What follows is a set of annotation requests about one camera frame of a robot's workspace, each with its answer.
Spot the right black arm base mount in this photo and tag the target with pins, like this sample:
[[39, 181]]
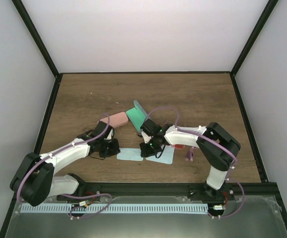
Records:
[[202, 192]]

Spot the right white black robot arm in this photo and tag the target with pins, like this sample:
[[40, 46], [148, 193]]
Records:
[[217, 145]]

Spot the green glasses case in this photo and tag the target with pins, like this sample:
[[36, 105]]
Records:
[[137, 115]]

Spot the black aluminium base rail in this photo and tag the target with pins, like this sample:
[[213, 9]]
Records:
[[143, 187]]

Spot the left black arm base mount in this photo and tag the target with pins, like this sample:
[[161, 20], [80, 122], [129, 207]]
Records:
[[82, 190]]

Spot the purple frame sunglasses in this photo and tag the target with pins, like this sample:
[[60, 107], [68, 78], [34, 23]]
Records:
[[190, 154]]

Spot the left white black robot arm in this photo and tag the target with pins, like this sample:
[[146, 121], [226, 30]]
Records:
[[36, 179]]

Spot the red lens sunglasses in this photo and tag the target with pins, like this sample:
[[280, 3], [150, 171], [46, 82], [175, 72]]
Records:
[[178, 147]]

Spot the light blue cleaning cloth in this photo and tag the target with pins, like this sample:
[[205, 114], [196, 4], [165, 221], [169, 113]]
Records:
[[129, 154], [165, 158]]

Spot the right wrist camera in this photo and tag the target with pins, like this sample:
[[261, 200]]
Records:
[[150, 128]]

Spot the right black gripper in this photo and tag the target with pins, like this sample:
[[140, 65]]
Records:
[[145, 152]]

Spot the light blue slotted cable duct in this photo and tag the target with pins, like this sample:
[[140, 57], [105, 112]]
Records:
[[118, 208]]

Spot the clear acrylic front panel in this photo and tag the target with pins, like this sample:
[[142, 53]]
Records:
[[252, 217]]

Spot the pink glasses case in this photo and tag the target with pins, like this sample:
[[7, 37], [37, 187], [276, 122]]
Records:
[[116, 120]]

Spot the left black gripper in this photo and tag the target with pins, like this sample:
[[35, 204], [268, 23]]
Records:
[[115, 150]]

